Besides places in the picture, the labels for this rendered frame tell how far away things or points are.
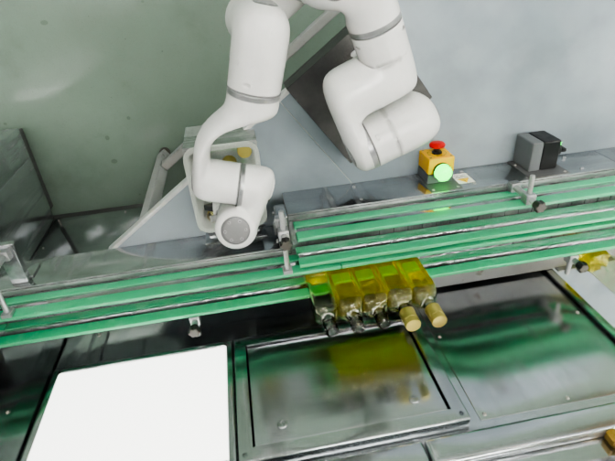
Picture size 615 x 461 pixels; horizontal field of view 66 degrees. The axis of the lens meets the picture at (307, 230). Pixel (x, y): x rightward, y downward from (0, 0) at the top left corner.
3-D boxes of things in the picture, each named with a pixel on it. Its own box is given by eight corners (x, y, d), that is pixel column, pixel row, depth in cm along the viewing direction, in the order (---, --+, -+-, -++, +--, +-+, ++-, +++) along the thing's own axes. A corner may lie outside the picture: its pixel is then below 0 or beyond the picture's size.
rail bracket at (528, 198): (502, 189, 122) (533, 214, 111) (507, 163, 118) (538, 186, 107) (517, 187, 122) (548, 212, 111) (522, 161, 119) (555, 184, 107)
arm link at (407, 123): (420, 113, 98) (453, 142, 84) (362, 143, 99) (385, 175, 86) (406, 70, 93) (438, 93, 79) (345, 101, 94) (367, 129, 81)
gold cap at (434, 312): (428, 317, 107) (436, 330, 103) (421, 308, 105) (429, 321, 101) (442, 308, 106) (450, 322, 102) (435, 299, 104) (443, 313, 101)
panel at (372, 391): (58, 378, 116) (5, 519, 87) (53, 369, 114) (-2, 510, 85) (411, 317, 125) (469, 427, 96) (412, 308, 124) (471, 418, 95)
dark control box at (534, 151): (511, 160, 133) (528, 172, 125) (515, 133, 128) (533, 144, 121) (538, 156, 133) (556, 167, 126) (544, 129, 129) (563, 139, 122)
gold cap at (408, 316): (398, 319, 106) (404, 333, 102) (399, 307, 104) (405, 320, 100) (414, 316, 106) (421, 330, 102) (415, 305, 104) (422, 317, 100)
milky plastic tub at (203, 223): (199, 218, 125) (199, 234, 118) (182, 137, 114) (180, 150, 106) (265, 209, 127) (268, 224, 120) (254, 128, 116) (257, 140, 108)
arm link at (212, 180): (280, 84, 79) (262, 194, 90) (200, 70, 76) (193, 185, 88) (282, 101, 72) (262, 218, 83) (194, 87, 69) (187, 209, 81)
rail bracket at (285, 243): (278, 256, 120) (284, 286, 109) (271, 198, 111) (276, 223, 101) (290, 254, 120) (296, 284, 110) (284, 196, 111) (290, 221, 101)
